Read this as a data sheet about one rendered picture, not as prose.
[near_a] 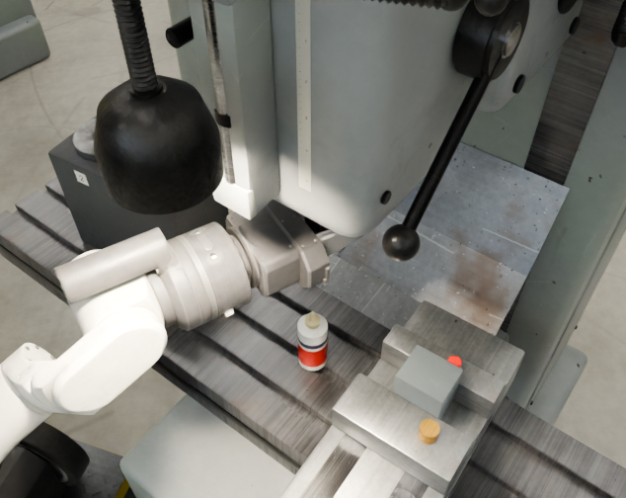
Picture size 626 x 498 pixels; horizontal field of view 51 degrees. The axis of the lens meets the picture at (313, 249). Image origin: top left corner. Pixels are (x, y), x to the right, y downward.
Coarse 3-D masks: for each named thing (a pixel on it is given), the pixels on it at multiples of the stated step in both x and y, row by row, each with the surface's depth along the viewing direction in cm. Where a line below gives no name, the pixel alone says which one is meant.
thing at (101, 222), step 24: (72, 144) 94; (72, 168) 92; (96, 168) 90; (72, 192) 97; (96, 192) 93; (96, 216) 98; (120, 216) 94; (144, 216) 91; (168, 216) 87; (192, 216) 92; (216, 216) 98; (96, 240) 103; (120, 240) 99
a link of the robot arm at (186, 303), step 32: (96, 256) 56; (128, 256) 56; (160, 256) 58; (64, 288) 54; (96, 288) 56; (128, 288) 58; (160, 288) 59; (192, 288) 59; (96, 320) 56; (160, 320) 59; (192, 320) 60
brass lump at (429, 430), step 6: (426, 420) 71; (432, 420) 71; (420, 426) 71; (426, 426) 71; (432, 426) 71; (438, 426) 71; (420, 432) 71; (426, 432) 70; (432, 432) 70; (438, 432) 70; (420, 438) 71; (426, 438) 70; (432, 438) 70; (426, 444) 71
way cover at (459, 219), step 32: (480, 160) 97; (416, 192) 104; (448, 192) 101; (480, 192) 99; (512, 192) 96; (544, 192) 93; (384, 224) 108; (448, 224) 103; (480, 224) 100; (512, 224) 97; (544, 224) 95; (352, 256) 110; (384, 256) 107; (416, 256) 105; (448, 256) 103; (480, 256) 101; (512, 256) 98; (320, 288) 109; (352, 288) 108; (384, 288) 107; (416, 288) 105; (448, 288) 103; (480, 288) 101; (512, 288) 98; (384, 320) 104; (480, 320) 100
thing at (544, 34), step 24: (552, 0) 57; (576, 0) 62; (528, 24) 54; (552, 24) 60; (576, 24) 66; (528, 48) 58; (552, 48) 64; (504, 72) 57; (528, 72) 61; (504, 96) 59
